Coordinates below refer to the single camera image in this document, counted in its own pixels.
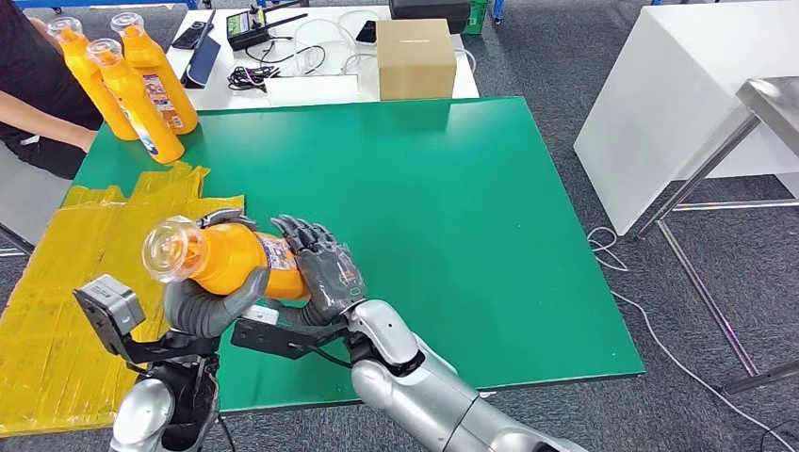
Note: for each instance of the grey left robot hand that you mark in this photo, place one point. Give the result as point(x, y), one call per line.
point(200, 309)

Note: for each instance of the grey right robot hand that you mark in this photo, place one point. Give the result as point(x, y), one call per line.
point(327, 274)

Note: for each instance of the orange detergent bottle clear cap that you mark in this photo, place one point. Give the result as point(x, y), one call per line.
point(81, 68)
point(237, 262)
point(168, 93)
point(134, 106)

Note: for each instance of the black phone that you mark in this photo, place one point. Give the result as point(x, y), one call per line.
point(187, 35)

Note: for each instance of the yellow tape patch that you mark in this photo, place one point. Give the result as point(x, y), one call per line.
point(62, 281)

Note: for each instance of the white table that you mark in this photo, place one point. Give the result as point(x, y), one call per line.
point(218, 100)

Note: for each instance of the white bench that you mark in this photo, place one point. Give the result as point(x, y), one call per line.
point(25, 199)

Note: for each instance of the brown cardboard box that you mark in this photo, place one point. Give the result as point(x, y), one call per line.
point(415, 62)

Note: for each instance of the black flat object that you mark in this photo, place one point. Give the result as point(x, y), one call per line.
point(367, 32)

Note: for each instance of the dark blue tablet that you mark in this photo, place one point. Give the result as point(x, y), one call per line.
point(203, 62)

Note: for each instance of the black device with antennas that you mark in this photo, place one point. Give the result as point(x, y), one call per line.
point(246, 34)

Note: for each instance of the person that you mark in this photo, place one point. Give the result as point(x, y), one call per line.
point(37, 81)

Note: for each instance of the black case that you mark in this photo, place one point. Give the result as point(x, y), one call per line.
point(431, 7)

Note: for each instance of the green crate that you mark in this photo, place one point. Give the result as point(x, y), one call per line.
point(477, 15)

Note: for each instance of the white cabinet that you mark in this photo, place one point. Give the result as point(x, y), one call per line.
point(674, 93)

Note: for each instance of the steel table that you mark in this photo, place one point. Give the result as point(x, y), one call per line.
point(774, 106)

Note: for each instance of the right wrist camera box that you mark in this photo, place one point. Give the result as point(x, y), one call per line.
point(262, 315)

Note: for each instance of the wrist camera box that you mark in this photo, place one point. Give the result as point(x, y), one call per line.
point(109, 309)
point(262, 315)

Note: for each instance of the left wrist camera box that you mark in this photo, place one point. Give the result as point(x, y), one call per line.
point(109, 309)

